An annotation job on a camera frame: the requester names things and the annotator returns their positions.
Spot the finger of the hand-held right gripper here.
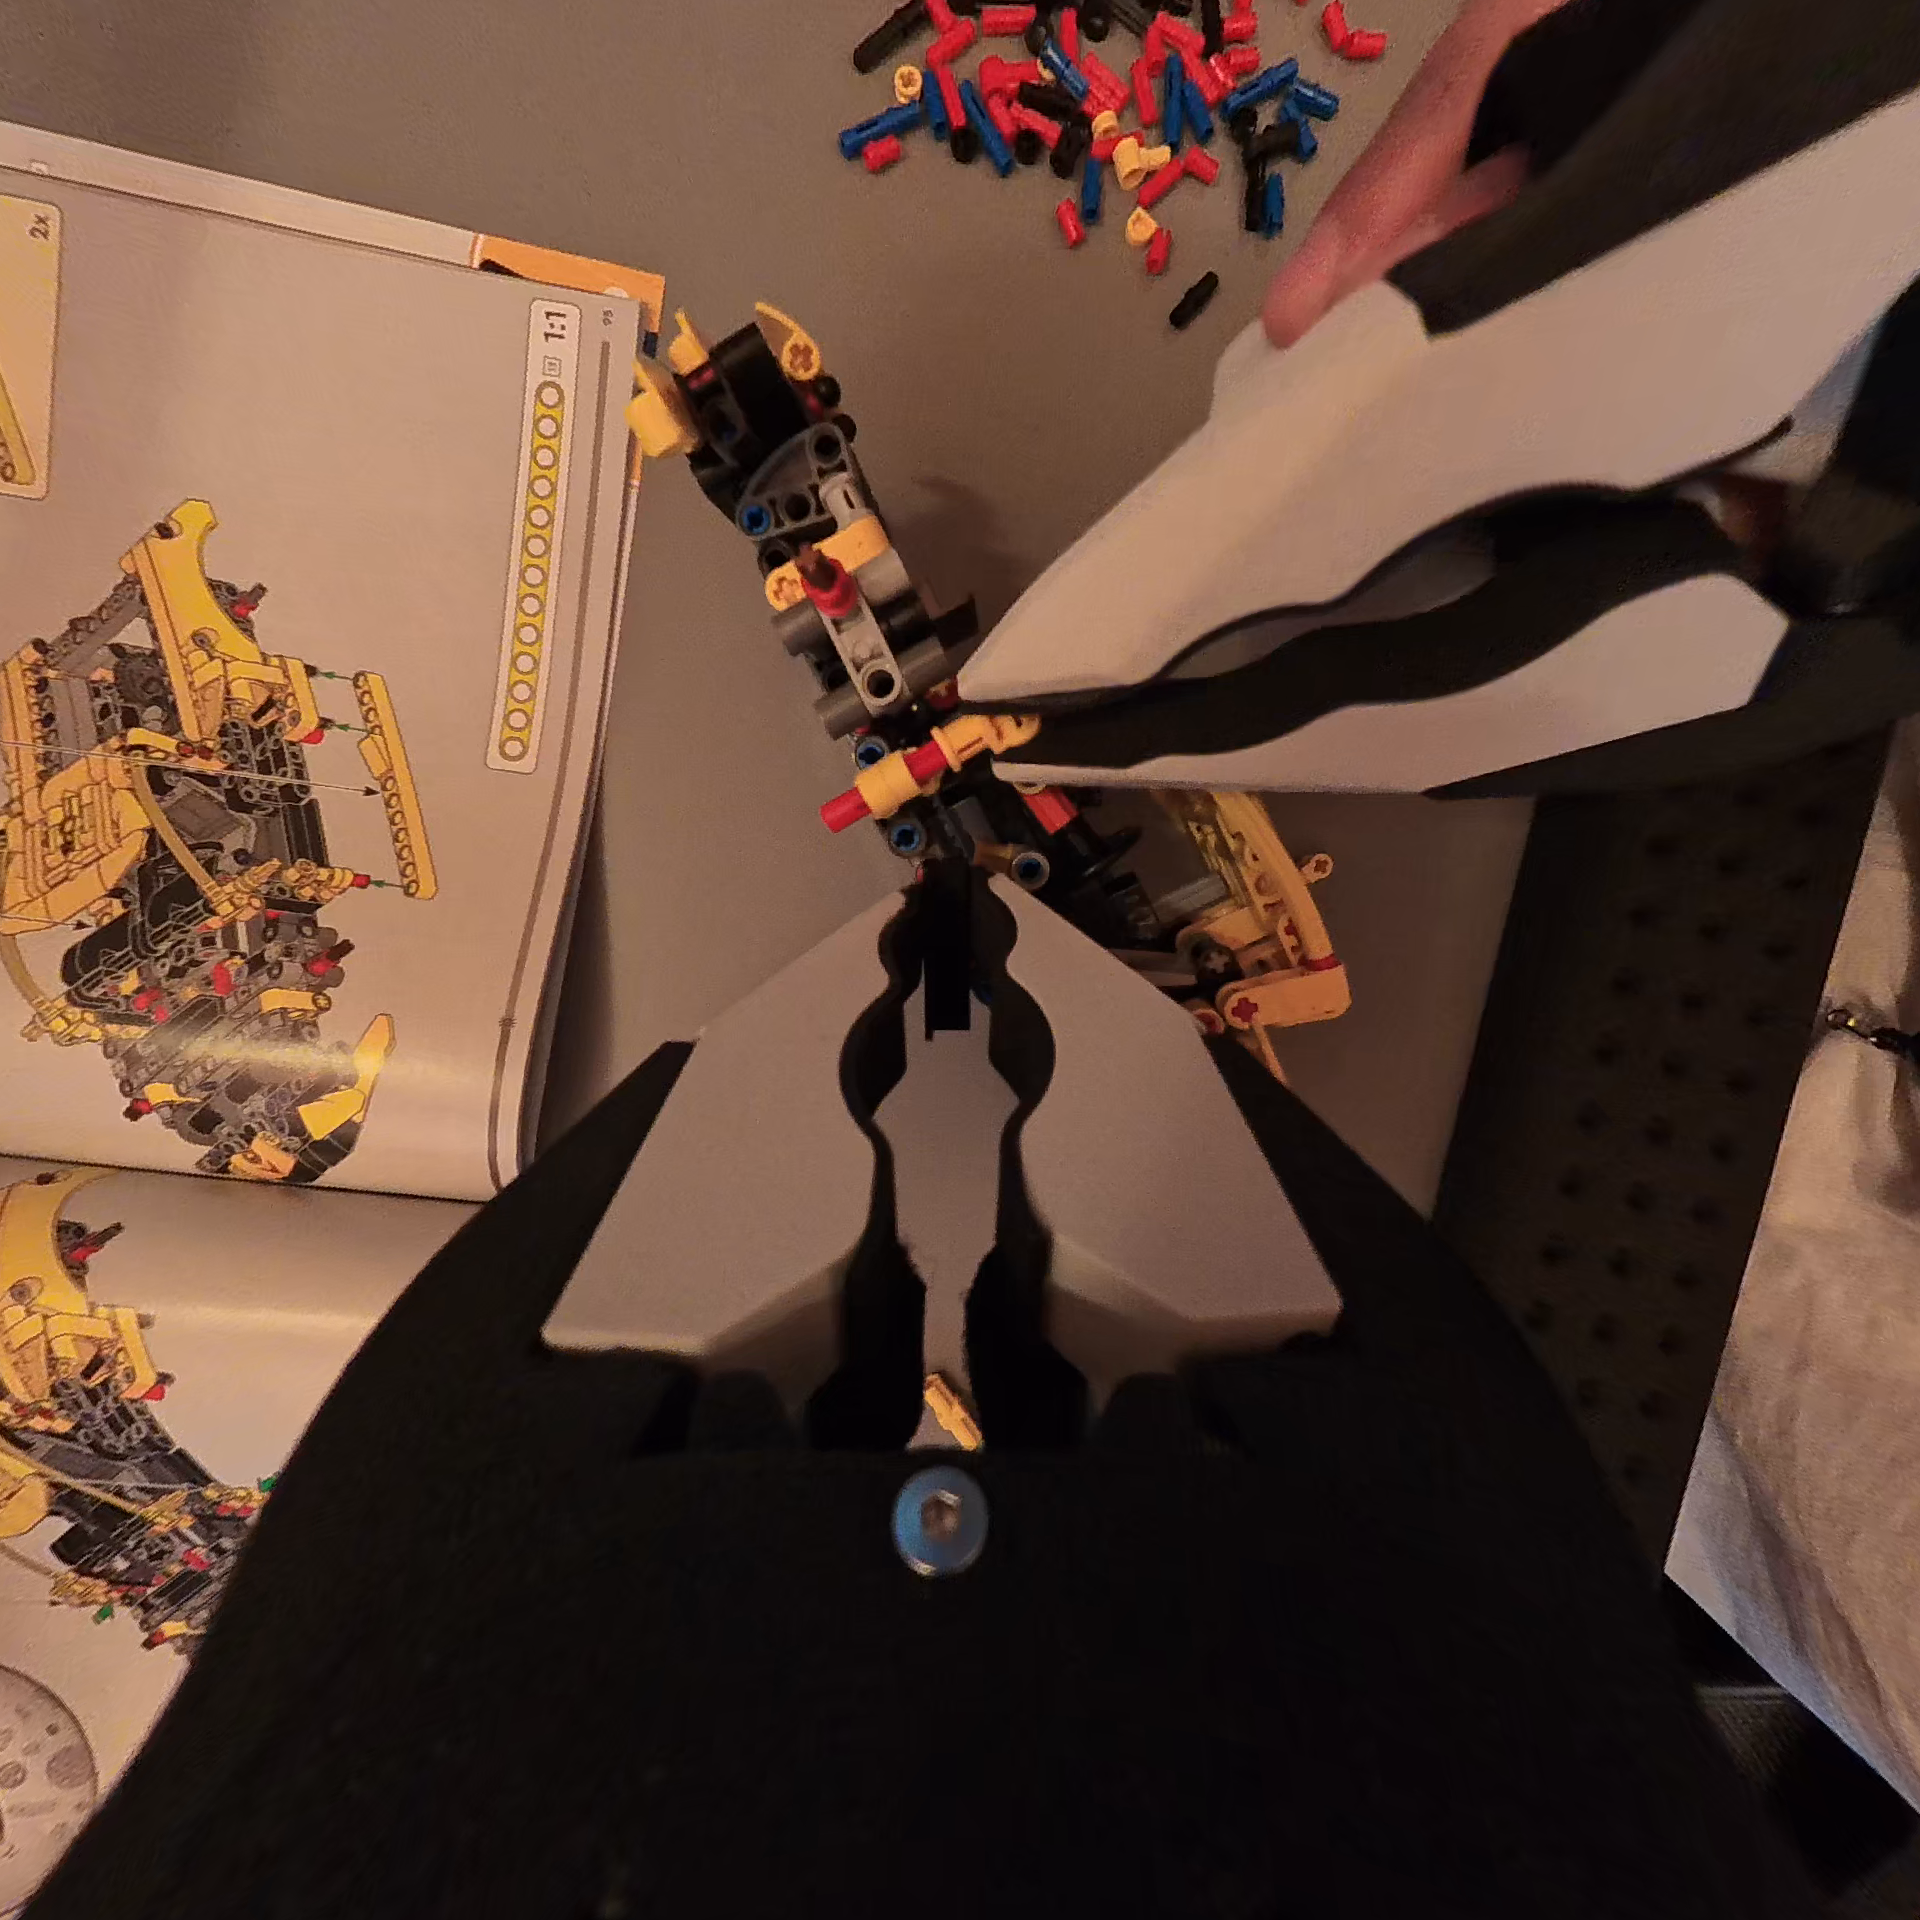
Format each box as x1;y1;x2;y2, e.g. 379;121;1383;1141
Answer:
957;113;1920;711
991;495;1798;801

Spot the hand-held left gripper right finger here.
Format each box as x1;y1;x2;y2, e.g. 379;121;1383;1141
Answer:
966;874;1345;1427

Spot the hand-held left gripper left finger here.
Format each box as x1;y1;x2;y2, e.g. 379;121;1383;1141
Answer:
540;884;934;1450

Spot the pile of mixed brick pins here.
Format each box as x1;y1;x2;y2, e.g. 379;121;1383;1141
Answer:
837;0;1390;329

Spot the yellow black brick car model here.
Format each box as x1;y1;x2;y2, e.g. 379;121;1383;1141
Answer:
627;300;1354;1081

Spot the instruction booklet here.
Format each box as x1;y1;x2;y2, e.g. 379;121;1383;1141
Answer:
0;119;670;1892

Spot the grey desk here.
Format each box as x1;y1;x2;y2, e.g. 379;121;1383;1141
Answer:
0;0;1548;1226

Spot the person's right hand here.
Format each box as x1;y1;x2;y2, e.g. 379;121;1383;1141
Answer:
1259;0;1574;349

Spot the black dimpled chair armrest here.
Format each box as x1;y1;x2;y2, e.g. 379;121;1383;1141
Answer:
1430;735;1893;1569

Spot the person in beige shirt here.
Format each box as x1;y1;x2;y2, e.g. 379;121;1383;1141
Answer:
1663;795;1920;1817

